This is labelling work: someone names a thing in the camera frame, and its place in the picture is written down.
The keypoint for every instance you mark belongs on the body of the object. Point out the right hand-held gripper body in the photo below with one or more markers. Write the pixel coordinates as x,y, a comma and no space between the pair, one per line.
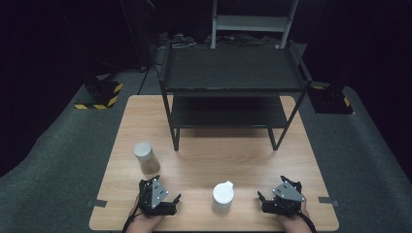
288,194

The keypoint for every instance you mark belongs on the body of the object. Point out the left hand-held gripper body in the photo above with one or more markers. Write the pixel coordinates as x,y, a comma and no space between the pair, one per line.
154,194

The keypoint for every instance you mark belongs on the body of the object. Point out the glass jar white spout lid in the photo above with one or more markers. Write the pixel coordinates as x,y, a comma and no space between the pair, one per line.
223,196

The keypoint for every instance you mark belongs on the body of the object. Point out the black two-tier shelf rack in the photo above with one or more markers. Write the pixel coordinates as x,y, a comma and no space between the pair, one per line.
231,69

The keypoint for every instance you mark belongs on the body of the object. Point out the person's left hand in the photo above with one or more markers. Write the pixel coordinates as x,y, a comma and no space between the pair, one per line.
144,225

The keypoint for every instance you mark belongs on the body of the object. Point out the person's right hand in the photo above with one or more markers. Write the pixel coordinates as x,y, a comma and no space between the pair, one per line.
294,224

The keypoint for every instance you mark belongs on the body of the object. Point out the grey tape strip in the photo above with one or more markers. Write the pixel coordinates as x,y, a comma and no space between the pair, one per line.
328,201
97,203

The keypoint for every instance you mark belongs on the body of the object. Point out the black box yellow striped edge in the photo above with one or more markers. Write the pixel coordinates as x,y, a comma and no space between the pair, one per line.
102,93
330,100

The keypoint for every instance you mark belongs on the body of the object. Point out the dark stand pole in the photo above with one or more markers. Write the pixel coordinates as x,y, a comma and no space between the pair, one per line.
139,39

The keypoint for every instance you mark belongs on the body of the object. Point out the white metal stand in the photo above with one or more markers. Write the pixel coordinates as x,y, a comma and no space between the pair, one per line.
251,23

